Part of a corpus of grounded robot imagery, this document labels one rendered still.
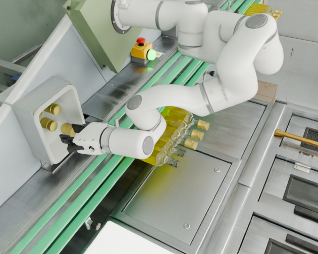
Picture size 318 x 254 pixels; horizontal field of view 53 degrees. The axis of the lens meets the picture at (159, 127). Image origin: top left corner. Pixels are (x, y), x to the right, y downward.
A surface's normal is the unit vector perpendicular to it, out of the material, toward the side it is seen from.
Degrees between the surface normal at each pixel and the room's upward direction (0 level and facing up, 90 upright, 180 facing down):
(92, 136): 104
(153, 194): 90
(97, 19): 4
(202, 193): 90
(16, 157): 0
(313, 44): 90
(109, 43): 4
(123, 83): 90
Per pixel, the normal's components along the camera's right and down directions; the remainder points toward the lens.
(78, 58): 0.87, 0.30
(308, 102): -0.04, -0.74
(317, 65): -0.49, 0.61
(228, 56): -0.50, -0.44
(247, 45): -0.22, -0.40
